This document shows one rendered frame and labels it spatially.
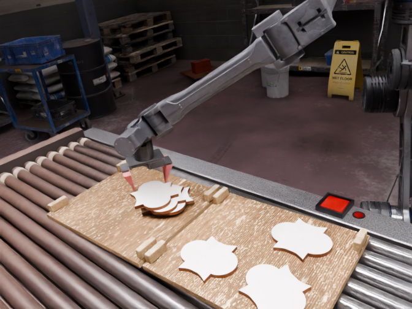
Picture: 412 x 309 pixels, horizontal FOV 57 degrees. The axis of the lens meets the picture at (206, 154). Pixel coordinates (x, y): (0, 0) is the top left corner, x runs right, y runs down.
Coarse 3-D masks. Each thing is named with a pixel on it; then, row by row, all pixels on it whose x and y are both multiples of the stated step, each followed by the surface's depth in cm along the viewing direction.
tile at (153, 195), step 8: (144, 184) 113; (152, 184) 112; (160, 184) 112; (168, 184) 111; (136, 192) 110; (144, 192) 109; (152, 192) 108; (160, 192) 108; (168, 192) 107; (136, 200) 107; (144, 200) 105; (152, 200) 104; (160, 200) 104; (168, 200) 103; (136, 208) 104; (152, 208) 102; (160, 208) 102
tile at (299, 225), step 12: (276, 228) 93; (288, 228) 92; (300, 228) 92; (312, 228) 91; (324, 228) 90; (276, 240) 89; (288, 240) 88; (300, 240) 88; (312, 240) 87; (324, 240) 87; (288, 252) 86; (300, 252) 84; (312, 252) 84; (324, 252) 83
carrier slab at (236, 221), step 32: (192, 224) 100; (224, 224) 98; (256, 224) 97; (320, 224) 94; (160, 256) 90; (256, 256) 86; (288, 256) 85; (352, 256) 83; (192, 288) 80; (224, 288) 79; (320, 288) 76
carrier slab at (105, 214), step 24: (144, 168) 132; (96, 192) 121; (120, 192) 119; (192, 192) 114; (48, 216) 113; (72, 216) 110; (96, 216) 109; (120, 216) 107; (144, 216) 106; (168, 216) 104; (192, 216) 103; (96, 240) 99; (120, 240) 98; (144, 240) 96; (168, 240) 96
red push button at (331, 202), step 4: (328, 196) 105; (332, 196) 105; (324, 200) 103; (328, 200) 103; (332, 200) 103; (336, 200) 103; (340, 200) 102; (344, 200) 102; (324, 204) 102; (328, 204) 102; (332, 204) 101; (336, 204) 101; (340, 204) 101; (344, 204) 101; (332, 208) 100; (336, 208) 99; (340, 208) 99; (344, 208) 99
